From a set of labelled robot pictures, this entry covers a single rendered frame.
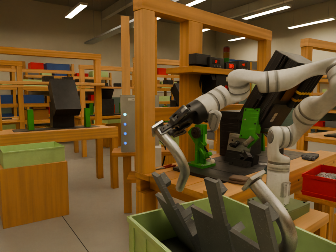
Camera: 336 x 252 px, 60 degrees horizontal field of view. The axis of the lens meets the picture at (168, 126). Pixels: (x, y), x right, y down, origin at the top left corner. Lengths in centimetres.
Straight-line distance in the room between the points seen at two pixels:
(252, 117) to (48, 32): 1033
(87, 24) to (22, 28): 229
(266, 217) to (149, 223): 54
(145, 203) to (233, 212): 79
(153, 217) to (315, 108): 66
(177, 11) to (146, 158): 94
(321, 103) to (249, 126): 98
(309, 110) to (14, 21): 1103
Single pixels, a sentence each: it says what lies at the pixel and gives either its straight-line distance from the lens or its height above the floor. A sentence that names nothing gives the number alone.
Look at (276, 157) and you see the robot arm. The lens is 130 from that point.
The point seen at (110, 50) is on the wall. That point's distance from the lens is 1237.
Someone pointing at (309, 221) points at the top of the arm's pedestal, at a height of 85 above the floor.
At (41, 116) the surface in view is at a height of 78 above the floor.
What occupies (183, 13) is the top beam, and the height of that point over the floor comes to 188.
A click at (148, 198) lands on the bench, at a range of 185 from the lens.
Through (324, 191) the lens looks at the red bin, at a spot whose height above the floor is 85.
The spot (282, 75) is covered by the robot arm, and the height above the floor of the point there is 142.
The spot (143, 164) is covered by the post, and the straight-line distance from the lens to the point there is 178.
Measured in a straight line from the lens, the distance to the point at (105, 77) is 1143.
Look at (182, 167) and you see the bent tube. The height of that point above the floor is 115.
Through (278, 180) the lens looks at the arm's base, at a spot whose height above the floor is 100.
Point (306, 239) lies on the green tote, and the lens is 100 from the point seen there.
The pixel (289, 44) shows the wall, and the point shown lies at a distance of 1280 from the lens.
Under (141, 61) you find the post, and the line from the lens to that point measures 175.
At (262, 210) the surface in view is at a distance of 60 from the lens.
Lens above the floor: 136
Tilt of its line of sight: 6 degrees down
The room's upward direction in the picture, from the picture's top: straight up
